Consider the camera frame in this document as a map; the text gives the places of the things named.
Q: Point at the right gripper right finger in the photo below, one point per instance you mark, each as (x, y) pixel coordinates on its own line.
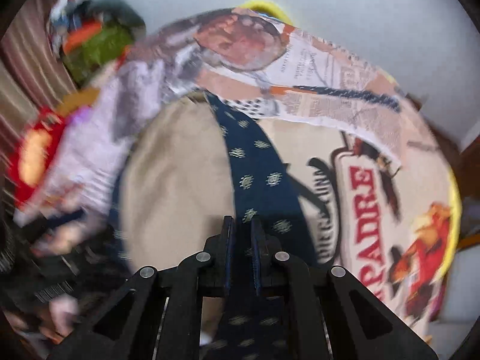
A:
(327, 314)

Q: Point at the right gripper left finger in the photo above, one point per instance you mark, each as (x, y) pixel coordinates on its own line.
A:
(156, 314)

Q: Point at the navy patterned hooded jacket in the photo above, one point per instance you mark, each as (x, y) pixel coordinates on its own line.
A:
(193, 165)

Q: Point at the newspaper print bed quilt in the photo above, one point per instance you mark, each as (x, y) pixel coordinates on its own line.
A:
(376, 191)

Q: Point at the striped brown curtain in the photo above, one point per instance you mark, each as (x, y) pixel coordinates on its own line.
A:
(31, 76)

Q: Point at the green patterned storage box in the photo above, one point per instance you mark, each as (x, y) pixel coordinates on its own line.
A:
(86, 57)

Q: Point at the orange box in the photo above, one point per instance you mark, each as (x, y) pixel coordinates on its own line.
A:
(81, 35)

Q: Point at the grey green pillow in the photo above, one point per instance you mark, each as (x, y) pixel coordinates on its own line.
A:
(118, 11)

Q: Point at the yellow bed sheet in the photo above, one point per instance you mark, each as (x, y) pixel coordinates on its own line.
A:
(268, 8)

